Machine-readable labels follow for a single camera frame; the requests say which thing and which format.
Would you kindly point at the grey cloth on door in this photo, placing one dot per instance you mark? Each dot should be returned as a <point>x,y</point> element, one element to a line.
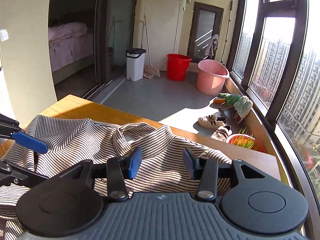
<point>212,45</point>

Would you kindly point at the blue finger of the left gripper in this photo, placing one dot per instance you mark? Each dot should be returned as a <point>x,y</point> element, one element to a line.
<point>30,142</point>

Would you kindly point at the red plastic bucket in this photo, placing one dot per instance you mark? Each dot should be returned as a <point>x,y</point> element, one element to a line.
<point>177,66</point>

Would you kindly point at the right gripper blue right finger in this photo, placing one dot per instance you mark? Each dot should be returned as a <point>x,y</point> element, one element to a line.
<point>192,164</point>

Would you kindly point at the red pot with grass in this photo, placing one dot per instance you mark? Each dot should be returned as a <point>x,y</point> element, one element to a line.
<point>242,139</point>

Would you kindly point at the long mop pole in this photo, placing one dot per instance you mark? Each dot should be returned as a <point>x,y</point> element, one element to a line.
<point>227,31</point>

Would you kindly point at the broom with wooden handle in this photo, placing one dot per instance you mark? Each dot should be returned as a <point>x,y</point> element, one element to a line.
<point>149,70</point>

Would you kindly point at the bed with pink bedding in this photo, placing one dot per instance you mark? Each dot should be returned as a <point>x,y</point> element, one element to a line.
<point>70,49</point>

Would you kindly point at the white striped slipper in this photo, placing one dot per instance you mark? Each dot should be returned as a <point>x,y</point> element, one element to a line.
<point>222,133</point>
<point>212,121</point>

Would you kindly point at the white trash bin black lid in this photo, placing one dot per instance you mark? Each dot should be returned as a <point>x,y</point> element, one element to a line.
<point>135,58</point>

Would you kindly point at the striped beige knit garment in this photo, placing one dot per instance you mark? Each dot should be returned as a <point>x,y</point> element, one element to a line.
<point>72,140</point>

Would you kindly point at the pink plastic bucket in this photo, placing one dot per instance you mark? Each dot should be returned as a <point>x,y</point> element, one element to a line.
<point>211,77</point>

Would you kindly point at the light green plush slipper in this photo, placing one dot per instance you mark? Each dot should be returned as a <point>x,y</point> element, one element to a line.
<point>241,109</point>

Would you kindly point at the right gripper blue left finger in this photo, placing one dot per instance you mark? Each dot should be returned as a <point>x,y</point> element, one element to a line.
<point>133,162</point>

